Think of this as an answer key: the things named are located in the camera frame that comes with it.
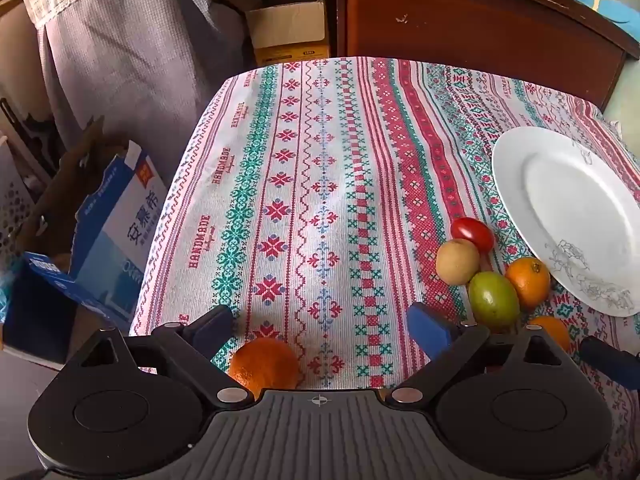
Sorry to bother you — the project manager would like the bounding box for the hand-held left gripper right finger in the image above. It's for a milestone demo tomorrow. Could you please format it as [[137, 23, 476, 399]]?
[[391, 301, 576, 406]]

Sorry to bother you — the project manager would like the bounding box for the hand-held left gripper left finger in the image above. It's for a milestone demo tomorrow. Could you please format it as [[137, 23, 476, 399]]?
[[65, 304, 256, 406]]

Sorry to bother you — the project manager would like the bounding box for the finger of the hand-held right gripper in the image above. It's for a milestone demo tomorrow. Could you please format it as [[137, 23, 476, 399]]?
[[579, 335, 640, 391]]

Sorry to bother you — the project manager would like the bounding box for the orange mandarin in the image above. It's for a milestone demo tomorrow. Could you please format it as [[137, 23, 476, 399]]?
[[228, 337, 302, 401], [527, 315, 572, 353], [504, 256, 552, 309]]

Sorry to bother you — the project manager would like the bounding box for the tan round fruit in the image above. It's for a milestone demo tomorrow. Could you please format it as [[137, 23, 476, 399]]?
[[435, 239, 482, 286]]

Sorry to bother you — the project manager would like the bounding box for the red cherry tomato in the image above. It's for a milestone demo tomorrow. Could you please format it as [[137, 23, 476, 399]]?
[[450, 217, 496, 255]]

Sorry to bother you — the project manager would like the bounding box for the white plate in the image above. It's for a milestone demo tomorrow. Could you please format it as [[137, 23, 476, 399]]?
[[491, 126, 640, 317]]

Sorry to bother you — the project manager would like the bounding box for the blue and white carton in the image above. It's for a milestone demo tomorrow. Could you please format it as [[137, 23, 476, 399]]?
[[0, 140, 168, 366]]

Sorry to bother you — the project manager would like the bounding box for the patterned woven tablecloth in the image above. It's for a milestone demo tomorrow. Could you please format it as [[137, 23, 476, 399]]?
[[129, 56, 640, 480]]

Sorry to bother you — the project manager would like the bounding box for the brown cardboard flap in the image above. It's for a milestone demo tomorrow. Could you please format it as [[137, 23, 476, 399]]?
[[20, 115, 126, 271]]

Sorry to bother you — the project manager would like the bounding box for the checkered grey cloth cover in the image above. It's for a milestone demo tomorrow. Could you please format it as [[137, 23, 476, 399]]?
[[19, 0, 251, 161]]

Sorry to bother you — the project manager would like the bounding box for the brown wooden cabinet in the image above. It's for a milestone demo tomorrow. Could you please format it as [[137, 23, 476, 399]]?
[[336, 0, 640, 111]]

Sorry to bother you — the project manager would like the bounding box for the open cardboard box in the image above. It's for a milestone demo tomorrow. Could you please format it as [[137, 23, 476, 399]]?
[[245, 0, 337, 67]]

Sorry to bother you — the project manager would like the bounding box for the blue printed pillow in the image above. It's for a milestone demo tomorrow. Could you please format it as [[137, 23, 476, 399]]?
[[567, 0, 640, 43]]

